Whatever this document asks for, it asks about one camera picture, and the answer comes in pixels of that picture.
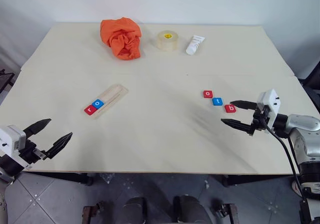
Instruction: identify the crumpled orange cloth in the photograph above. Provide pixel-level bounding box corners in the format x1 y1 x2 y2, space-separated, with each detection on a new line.
100 17 143 61

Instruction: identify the wooden letter tray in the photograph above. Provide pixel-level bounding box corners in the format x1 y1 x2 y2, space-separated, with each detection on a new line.
83 83 129 121

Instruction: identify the black stand beside table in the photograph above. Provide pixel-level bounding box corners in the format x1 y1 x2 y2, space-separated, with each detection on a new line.
0 69 16 95

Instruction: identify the white squeeze tube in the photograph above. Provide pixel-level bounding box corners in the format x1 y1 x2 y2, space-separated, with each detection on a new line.
185 35 206 56

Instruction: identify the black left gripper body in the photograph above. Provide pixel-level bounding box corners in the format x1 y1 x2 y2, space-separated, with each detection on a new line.
18 139 48 165

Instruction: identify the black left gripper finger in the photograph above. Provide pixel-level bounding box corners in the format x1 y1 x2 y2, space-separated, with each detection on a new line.
44 132 74 160
23 118 52 141

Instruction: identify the dark rounded shape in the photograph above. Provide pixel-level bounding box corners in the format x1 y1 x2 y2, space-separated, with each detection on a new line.
173 194 212 224
123 196 147 224

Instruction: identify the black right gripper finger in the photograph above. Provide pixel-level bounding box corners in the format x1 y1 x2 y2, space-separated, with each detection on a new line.
220 118 253 134
229 100 259 110

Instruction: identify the clear tape roll yellow core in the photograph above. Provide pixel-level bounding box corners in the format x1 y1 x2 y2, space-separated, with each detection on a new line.
156 30 180 52

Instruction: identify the blue tile letter o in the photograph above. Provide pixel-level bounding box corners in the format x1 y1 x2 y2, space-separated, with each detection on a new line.
91 99 105 110

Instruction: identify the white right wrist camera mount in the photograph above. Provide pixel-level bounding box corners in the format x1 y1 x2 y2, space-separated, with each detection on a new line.
256 88 282 135

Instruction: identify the black table frame bar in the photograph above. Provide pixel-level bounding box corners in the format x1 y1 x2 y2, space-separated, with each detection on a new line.
222 174 296 187
24 172 95 186

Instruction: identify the red tile letter r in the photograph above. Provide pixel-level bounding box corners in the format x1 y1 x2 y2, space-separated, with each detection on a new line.
83 104 97 116

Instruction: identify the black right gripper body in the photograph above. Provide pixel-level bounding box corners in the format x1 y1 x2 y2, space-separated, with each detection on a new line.
248 107 271 137

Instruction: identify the rusty metal bracket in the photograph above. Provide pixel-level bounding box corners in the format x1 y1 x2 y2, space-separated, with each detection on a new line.
212 202 239 224
82 200 105 224

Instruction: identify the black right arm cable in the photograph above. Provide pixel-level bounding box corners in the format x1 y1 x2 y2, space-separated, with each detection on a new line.
259 118 309 202

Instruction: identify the dark chair beside table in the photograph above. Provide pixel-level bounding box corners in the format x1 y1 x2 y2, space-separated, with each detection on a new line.
298 60 320 115

